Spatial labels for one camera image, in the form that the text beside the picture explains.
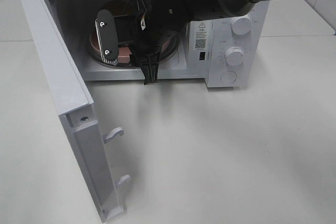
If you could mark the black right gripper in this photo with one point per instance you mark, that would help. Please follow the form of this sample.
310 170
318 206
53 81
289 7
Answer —
145 26

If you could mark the pink round plate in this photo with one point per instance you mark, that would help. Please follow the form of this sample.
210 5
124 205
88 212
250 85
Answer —
116 7

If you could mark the white microwave door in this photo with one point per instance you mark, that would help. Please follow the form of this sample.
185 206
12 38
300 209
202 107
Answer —
75 109

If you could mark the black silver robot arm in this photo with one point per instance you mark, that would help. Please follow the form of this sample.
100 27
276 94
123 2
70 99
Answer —
215 9

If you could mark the glass microwave turntable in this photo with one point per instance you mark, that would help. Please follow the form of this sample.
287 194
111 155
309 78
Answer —
124 61

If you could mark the white warning label sticker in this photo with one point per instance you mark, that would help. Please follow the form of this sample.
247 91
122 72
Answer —
201 31

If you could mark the white microwave oven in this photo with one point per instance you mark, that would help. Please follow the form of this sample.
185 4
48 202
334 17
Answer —
76 21

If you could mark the round white door button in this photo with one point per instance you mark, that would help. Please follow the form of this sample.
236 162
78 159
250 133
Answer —
228 77

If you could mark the lower white timer knob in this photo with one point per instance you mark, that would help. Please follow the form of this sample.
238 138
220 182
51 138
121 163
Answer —
234 56

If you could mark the upper white power knob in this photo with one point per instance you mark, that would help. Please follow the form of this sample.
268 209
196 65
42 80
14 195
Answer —
241 25

